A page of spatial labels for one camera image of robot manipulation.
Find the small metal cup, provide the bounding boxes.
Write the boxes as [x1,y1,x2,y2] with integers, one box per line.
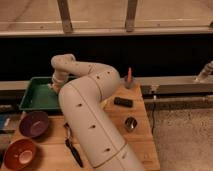
[124,117,137,132]

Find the purple bowl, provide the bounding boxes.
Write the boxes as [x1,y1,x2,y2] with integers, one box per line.
[19,111,49,138]

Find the green plastic tray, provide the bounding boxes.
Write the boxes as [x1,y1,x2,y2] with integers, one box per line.
[19,77,60,111]

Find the black spatula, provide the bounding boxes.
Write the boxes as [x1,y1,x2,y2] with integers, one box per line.
[64,123,84,168]

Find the black rectangular block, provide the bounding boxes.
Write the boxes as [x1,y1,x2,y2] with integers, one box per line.
[114,97,133,107]

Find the orange bowl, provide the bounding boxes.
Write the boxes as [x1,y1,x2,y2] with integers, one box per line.
[3,139,37,171]

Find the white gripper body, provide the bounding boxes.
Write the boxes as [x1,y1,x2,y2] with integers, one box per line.
[48,74,67,93]

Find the grey bracket at right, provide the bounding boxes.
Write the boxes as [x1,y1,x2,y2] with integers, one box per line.
[195,61,213,82]

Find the blue object at left edge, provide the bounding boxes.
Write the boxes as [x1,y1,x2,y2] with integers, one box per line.
[0,114,10,130]

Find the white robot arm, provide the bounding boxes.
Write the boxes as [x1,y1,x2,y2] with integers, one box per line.
[51,54,145,171]

